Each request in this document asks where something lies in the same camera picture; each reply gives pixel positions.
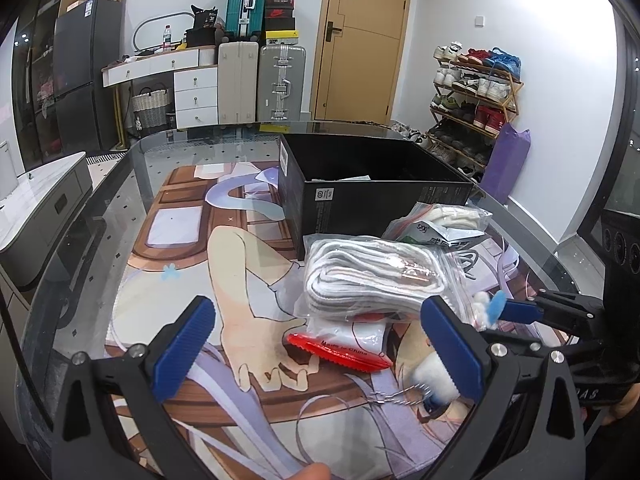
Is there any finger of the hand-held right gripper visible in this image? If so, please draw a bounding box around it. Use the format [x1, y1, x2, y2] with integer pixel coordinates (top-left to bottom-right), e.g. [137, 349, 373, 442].
[500, 291, 604, 334]

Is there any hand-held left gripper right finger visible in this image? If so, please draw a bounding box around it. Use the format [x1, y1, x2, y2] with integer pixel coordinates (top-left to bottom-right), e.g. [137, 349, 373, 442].
[420, 295, 586, 480]

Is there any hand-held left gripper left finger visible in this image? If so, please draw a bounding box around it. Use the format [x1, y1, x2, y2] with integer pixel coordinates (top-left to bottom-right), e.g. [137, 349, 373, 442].
[51, 296, 221, 480]

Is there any small white blue plush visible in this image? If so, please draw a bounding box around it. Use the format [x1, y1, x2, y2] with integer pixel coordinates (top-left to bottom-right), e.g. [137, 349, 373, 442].
[472, 290, 508, 331]

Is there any grey cord bundle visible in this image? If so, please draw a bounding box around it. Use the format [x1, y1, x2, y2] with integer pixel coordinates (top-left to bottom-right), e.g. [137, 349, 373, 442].
[450, 250, 485, 282]

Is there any white laces bag red zipper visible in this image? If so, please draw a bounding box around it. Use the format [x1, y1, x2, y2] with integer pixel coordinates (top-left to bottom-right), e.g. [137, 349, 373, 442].
[287, 234, 483, 373]

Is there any cream laces plastic bag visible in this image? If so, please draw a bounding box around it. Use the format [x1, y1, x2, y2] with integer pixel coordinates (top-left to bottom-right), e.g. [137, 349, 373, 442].
[382, 202, 493, 241]

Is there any black cardboard box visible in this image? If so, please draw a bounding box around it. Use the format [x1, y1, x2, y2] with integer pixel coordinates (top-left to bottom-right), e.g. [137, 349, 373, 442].
[277, 132, 475, 261]

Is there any person's right hand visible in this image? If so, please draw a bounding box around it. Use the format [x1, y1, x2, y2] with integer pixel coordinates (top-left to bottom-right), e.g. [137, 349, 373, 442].
[602, 382, 640, 426]

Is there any person's left hand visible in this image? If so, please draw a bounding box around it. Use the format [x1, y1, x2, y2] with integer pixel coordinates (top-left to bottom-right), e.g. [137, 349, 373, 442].
[280, 462, 332, 480]

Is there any printed desk mat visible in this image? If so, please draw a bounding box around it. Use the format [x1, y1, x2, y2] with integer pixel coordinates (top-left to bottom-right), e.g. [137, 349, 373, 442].
[102, 162, 576, 480]

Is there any white printed packet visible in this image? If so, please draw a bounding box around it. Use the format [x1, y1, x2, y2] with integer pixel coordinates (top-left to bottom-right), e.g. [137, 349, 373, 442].
[400, 220, 483, 252]

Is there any purple bag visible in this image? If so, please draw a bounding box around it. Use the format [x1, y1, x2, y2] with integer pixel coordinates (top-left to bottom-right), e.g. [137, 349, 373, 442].
[481, 122, 532, 206]

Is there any white grey side cabinet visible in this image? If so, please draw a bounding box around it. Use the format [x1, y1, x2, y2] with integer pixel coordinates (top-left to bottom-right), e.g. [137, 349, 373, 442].
[0, 150, 93, 286]

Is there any group of loose sneakers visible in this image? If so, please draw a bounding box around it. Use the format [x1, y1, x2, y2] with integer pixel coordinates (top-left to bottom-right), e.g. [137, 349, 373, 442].
[392, 120, 432, 148]

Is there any wooden shoe rack with shoes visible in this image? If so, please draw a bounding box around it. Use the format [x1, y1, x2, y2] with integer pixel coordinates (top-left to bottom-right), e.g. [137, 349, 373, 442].
[425, 41, 523, 181]

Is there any wicker basket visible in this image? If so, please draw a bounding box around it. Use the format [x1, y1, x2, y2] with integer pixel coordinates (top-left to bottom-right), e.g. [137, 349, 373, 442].
[131, 87, 175, 136]

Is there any white dresser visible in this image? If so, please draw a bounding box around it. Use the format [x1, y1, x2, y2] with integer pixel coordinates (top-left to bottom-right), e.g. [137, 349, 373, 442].
[101, 47, 219, 131]

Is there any beige suitcase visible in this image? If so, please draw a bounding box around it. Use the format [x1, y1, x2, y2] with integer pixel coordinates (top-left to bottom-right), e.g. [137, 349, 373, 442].
[217, 40, 260, 126]

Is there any silver suitcase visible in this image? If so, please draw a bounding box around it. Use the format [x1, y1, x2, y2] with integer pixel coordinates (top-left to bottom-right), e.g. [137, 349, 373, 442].
[257, 44, 307, 122]

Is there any dark grey refrigerator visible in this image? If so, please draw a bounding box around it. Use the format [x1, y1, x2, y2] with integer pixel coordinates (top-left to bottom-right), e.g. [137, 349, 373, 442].
[52, 0, 126, 153]

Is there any dark glass cabinet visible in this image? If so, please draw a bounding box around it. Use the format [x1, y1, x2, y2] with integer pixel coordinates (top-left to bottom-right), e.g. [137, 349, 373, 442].
[10, 0, 61, 171]

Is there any wooden door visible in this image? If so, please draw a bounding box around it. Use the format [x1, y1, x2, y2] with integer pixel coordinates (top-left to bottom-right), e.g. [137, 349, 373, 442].
[309, 0, 416, 126]

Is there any black shopping bag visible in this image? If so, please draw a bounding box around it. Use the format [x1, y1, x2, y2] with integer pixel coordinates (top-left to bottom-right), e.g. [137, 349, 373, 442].
[187, 5, 223, 46]

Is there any teal suitcase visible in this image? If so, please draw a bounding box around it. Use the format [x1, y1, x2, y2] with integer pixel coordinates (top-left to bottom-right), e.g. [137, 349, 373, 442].
[225, 0, 268, 41]

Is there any white fluffy keychain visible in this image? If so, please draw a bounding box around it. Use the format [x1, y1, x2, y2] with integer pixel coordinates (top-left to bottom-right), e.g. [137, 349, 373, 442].
[370, 355, 461, 411]

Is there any oval metal frame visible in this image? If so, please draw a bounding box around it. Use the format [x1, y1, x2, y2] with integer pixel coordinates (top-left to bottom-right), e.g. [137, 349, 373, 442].
[132, 10, 196, 56]

